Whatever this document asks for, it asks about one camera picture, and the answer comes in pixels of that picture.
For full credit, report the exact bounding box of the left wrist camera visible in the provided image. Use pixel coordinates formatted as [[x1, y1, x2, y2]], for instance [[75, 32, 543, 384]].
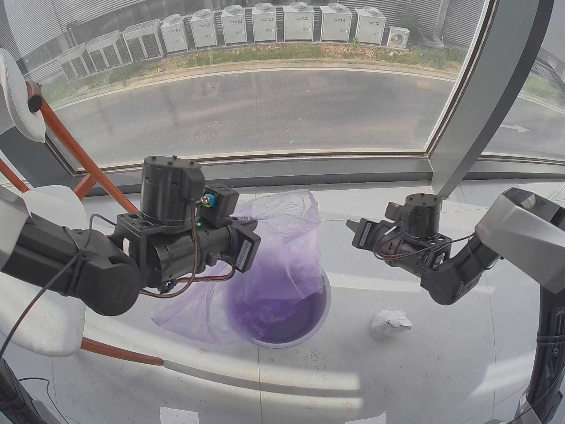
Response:
[[200, 183, 240, 229]]

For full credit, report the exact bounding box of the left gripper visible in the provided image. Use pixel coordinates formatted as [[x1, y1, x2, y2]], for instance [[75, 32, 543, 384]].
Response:
[[146, 217, 262, 289]]

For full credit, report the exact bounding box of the purple plastic bag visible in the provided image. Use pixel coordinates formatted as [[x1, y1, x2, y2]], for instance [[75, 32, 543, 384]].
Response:
[[150, 188, 323, 345]]

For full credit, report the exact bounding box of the crumpled white paper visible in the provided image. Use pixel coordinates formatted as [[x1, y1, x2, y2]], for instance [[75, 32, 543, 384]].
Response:
[[371, 309, 413, 340]]

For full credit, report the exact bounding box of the white trash bin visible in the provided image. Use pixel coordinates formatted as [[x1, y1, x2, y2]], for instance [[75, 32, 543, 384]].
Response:
[[254, 268, 333, 349]]

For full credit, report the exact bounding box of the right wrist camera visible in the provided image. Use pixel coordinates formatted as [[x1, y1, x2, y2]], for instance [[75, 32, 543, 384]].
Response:
[[384, 201, 409, 225]]

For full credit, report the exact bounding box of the white chair with orange frame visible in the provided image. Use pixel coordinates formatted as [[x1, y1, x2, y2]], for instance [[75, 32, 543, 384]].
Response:
[[0, 49, 164, 367]]

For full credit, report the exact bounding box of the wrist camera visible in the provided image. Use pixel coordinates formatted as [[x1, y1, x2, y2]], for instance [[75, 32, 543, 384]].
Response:
[[384, 201, 409, 225], [200, 183, 240, 229]]

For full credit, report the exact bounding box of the black cable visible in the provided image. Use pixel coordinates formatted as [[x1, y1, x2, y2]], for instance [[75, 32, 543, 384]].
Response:
[[0, 214, 95, 359]]

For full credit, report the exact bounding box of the window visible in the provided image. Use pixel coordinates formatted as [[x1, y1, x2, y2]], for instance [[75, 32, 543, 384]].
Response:
[[0, 0, 565, 202]]

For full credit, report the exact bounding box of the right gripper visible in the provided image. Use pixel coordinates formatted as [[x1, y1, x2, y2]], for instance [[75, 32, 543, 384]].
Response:
[[345, 219, 424, 277]]

